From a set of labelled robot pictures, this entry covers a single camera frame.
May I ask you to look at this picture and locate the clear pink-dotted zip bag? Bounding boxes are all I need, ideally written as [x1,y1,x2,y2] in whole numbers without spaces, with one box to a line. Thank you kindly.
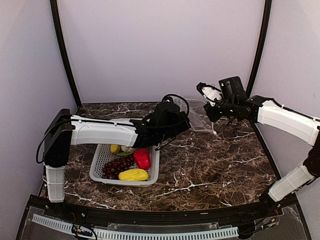
[186,99,217,135]

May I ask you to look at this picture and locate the red toy bell pepper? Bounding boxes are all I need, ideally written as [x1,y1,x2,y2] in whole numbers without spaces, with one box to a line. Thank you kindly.
[133,148,151,170]

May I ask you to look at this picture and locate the white green toy cauliflower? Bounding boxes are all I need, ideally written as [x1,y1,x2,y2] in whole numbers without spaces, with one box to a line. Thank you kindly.
[116,146,137,156]

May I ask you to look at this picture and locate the dark red toy grapes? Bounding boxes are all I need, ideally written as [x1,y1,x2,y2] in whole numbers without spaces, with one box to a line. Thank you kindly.
[102,155,135,180]

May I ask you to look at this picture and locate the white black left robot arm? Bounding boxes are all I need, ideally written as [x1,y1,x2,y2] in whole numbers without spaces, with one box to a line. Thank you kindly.
[36,101,191,218]

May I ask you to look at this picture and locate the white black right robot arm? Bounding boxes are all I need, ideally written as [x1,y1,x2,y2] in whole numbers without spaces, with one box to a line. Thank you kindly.
[204,94,320,217]

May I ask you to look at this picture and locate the small yellow toy fruit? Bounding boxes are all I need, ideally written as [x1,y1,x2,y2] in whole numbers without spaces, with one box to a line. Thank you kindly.
[110,144,122,154]

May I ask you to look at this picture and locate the large yellow toy fruit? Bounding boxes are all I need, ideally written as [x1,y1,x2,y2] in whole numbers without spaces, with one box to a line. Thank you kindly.
[118,168,149,182]

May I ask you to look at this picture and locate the white perforated plastic basket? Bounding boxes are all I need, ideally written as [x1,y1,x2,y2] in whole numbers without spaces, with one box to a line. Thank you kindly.
[89,118,161,188]

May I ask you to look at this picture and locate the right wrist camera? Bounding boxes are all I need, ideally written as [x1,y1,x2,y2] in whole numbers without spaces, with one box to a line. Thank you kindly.
[196,82,222,107]

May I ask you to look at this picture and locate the black vertical frame post right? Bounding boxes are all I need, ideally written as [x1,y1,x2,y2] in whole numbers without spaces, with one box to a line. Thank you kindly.
[246,0,272,97]

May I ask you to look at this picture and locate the black vertical frame post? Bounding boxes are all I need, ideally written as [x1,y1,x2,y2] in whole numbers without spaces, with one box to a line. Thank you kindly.
[246,0,272,97]
[50,0,82,108]

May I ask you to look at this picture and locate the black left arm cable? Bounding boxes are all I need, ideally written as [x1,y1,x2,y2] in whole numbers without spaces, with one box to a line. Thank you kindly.
[36,118,73,165]

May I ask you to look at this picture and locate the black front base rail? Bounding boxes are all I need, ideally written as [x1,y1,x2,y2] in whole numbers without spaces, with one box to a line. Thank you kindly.
[16,188,312,240]

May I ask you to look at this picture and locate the white slotted cable duct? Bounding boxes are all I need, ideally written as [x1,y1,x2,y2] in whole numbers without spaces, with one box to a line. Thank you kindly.
[32,214,239,240]

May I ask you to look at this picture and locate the black vertical frame post left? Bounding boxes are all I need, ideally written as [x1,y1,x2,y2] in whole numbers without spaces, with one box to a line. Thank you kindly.
[50,0,82,108]

